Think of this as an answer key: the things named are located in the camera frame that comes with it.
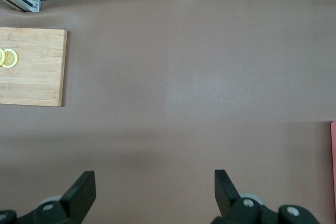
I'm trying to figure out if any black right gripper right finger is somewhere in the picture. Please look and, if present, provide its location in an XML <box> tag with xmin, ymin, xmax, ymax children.
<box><xmin>212</xmin><ymin>169</ymin><xmax>320</xmax><ymax>224</ymax></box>

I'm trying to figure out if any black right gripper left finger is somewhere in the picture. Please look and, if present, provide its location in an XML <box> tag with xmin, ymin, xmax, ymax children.
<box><xmin>0</xmin><ymin>170</ymin><xmax>97</xmax><ymax>224</ymax></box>

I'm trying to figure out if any pink rectangular box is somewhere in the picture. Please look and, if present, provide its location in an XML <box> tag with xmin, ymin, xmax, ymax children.
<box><xmin>330</xmin><ymin>120</ymin><xmax>336</xmax><ymax>180</ymax></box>

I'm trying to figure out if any bamboo cutting board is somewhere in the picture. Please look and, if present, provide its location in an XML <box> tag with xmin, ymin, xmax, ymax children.
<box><xmin>0</xmin><ymin>27</ymin><xmax>68</xmax><ymax>108</ymax></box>

